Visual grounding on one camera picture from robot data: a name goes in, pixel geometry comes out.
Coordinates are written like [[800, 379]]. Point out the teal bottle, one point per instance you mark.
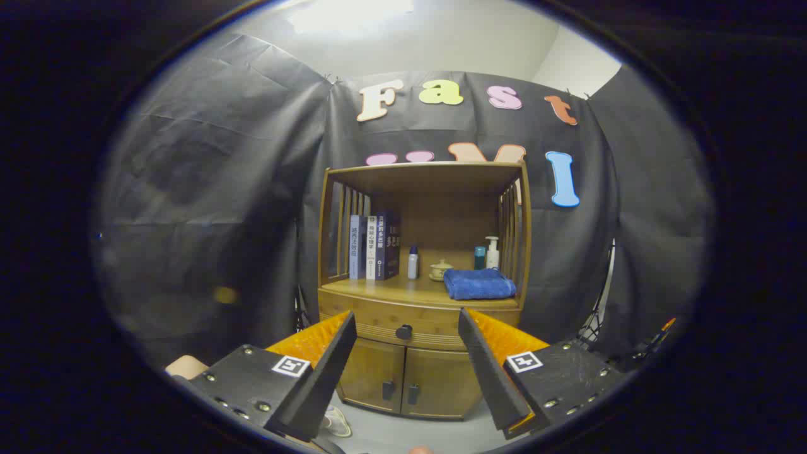
[[480, 258]]

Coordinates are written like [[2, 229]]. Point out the white book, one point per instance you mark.
[[372, 249]]

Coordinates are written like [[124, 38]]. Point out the white shoe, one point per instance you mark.
[[337, 421]]

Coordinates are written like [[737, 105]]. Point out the beige lidded teacup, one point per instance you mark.
[[440, 271]]

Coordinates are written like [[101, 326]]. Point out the pale blue book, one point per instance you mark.
[[357, 249]]

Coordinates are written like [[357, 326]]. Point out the dark equipment with orange part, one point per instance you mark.
[[652, 343]]

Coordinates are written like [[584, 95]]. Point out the white pump bottle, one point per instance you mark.
[[493, 255]]

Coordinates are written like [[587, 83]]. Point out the dark navy book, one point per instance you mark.
[[386, 246]]

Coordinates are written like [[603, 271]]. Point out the wooden cabinet door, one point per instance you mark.
[[372, 375], [441, 384]]

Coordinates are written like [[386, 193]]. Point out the wooden drawer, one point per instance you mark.
[[365, 321]]

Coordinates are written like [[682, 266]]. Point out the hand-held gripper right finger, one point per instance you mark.
[[488, 372]]

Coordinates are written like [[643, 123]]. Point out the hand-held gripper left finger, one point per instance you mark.
[[328, 372]]

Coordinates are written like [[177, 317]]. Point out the blue towel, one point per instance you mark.
[[479, 285]]

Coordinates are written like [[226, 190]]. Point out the wooden cabinet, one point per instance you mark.
[[441, 208]]

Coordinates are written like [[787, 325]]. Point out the white bottle blue cap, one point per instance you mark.
[[413, 265]]

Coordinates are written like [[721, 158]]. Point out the wooden countertop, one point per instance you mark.
[[410, 291]]

